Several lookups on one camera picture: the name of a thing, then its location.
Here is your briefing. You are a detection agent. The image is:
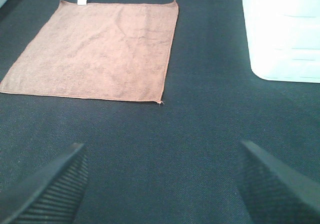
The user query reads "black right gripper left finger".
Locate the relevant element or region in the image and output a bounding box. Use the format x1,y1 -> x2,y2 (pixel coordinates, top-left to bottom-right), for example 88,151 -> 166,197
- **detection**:
0,143 -> 88,224

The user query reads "brown microfiber towel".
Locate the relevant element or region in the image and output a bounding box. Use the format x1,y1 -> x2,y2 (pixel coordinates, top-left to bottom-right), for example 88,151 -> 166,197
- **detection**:
0,0 -> 179,103

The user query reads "white plastic bin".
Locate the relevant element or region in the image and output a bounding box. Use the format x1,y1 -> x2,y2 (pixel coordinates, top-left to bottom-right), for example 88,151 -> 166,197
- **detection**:
242,0 -> 320,83

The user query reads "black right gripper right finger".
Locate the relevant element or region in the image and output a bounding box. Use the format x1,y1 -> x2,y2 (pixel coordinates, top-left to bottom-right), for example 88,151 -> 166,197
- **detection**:
236,141 -> 320,224

